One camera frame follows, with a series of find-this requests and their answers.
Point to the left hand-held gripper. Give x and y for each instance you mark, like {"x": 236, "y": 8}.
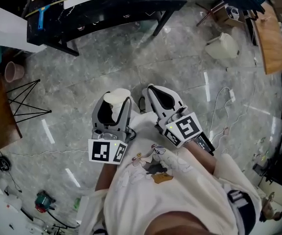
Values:
{"x": 101, "y": 150}

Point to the white panel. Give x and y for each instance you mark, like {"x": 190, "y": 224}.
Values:
{"x": 6, "y": 30}

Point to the black equipment stand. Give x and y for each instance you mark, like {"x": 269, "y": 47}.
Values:
{"x": 275, "y": 170}

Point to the person's left forearm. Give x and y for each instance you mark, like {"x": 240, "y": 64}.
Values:
{"x": 106, "y": 175}

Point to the cardboard box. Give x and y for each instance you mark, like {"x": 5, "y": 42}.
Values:
{"x": 228, "y": 18}

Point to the person's cream t-shirt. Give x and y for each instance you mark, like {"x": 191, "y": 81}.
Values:
{"x": 155, "y": 199}

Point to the person's right forearm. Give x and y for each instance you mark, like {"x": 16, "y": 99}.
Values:
{"x": 201, "y": 160}

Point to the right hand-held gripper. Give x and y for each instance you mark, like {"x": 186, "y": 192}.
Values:
{"x": 184, "y": 128}

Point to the black waist bag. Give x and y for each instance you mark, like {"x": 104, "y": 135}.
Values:
{"x": 243, "y": 209}

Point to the green power tool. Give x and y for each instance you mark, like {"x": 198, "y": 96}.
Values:
{"x": 43, "y": 201}

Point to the cream plastic container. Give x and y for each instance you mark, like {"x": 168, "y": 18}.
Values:
{"x": 222, "y": 46}

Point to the brown wooden board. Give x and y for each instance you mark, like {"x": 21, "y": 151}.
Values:
{"x": 271, "y": 40}

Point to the blue squeegee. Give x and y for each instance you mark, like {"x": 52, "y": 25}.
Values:
{"x": 42, "y": 18}

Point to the black marble vanity table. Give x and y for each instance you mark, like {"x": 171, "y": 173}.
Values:
{"x": 106, "y": 16}

